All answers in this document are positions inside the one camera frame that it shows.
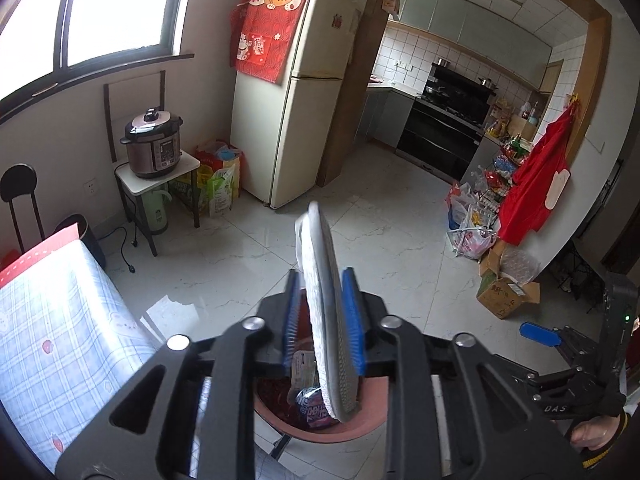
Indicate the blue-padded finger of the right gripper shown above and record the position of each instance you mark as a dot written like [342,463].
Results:
[540,335]

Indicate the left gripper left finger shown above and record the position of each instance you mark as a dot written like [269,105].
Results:
[281,315]

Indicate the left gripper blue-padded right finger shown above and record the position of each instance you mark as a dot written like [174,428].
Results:
[363,314]

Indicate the grey mesh scrubbing pad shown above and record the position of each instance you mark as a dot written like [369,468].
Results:
[323,290]

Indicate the brown plastic trash bin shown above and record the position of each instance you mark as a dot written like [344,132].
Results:
[275,400]

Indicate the black kitchen stove range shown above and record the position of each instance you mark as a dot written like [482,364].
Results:
[446,122]

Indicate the right hand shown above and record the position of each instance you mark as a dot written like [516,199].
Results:
[599,433]

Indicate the cardboard box on floor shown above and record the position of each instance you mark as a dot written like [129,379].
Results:
[507,280]

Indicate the blue foil snack wrapper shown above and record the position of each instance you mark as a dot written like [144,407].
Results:
[312,409]

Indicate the plastic bags of groceries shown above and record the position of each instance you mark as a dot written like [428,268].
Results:
[471,221]

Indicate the green shopping bag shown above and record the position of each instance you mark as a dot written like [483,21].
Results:
[219,175]

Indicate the red apron hanging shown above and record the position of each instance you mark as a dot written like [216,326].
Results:
[527,206]

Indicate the green kettle under table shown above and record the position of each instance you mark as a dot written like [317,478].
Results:
[154,207]

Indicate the cream two-door refrigerator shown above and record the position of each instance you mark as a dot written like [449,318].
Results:
[281,129]

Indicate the blue plaid tablecloth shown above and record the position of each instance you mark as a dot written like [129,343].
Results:
[68,343]

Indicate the silver electric pressure cooker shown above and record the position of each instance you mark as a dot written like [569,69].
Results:
[152,142]

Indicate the red cloth on refrigerator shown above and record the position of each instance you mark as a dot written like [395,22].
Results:
[262,32]

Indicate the window with dark frame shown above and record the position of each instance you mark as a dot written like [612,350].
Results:
[50,45]

